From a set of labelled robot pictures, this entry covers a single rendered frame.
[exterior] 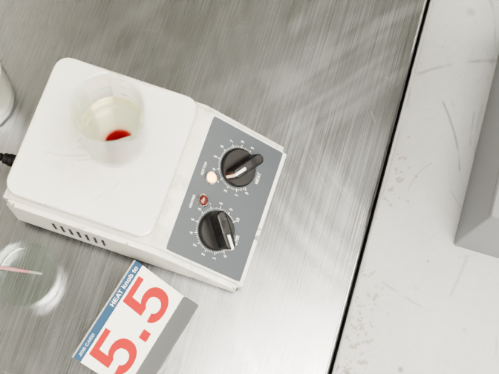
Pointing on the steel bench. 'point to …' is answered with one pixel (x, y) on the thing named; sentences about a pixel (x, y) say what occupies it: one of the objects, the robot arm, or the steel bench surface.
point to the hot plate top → (85, 165)
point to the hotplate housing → (138, 246)
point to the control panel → (224, 200)
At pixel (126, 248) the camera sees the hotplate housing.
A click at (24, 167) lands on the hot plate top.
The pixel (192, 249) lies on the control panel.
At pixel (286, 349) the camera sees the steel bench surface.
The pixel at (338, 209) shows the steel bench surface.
